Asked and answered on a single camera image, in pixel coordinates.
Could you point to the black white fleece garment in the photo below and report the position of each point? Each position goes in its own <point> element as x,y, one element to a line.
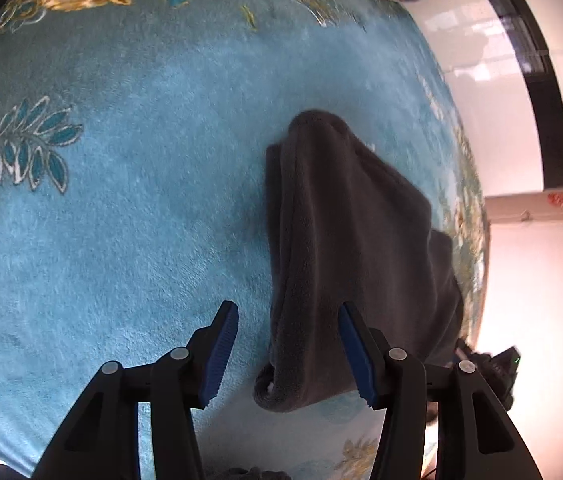
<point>351,240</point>

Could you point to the black window frame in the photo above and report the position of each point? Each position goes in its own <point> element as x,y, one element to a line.
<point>546,125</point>

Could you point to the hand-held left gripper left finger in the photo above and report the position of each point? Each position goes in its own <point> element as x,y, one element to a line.
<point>219,355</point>

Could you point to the white door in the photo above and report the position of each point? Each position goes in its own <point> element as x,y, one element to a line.
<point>536,207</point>

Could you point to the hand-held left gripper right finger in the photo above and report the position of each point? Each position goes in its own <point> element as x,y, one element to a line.
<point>356,360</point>

